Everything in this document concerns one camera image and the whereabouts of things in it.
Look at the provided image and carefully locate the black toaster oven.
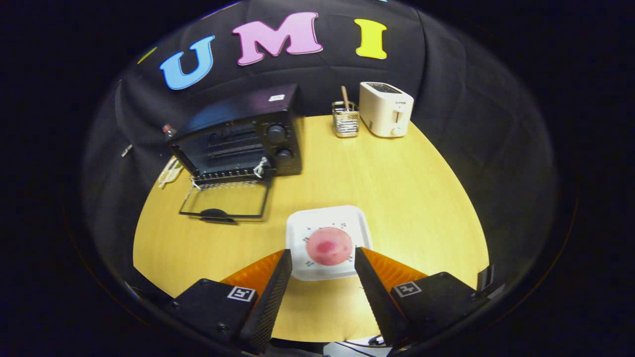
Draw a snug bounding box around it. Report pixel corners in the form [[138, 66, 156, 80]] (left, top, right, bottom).
[[168, 83, 305, 225]]

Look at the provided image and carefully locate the metal mesh utensil holder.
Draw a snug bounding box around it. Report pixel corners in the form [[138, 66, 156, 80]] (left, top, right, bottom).
[[331, 101, 360, 138]]

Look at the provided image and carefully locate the white square plate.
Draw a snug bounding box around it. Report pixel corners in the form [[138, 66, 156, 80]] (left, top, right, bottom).
[[285, 205, 374, 282]]

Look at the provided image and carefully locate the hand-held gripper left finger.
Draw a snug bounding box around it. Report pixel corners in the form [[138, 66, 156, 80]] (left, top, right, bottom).
[[164, 249, 293, 354]]

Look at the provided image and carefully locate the white plastic packet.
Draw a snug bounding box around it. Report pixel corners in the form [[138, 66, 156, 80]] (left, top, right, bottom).
[[158, 157, 185, 189]]

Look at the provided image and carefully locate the metal oven wire rack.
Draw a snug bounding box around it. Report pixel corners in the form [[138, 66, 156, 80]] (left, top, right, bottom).
[[190, 158, 271, 191]]

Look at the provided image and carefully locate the round pink food slice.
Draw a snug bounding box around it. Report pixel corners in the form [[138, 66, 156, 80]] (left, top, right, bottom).
[[306, 227, 354, 266]]

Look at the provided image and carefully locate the white bread toaster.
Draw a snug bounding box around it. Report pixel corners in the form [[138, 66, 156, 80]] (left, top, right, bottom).
[[358, 81, 415, 138]]

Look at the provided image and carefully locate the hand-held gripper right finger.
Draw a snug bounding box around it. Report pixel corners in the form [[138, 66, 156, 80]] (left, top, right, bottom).
[[354, 246, 490, 348]]

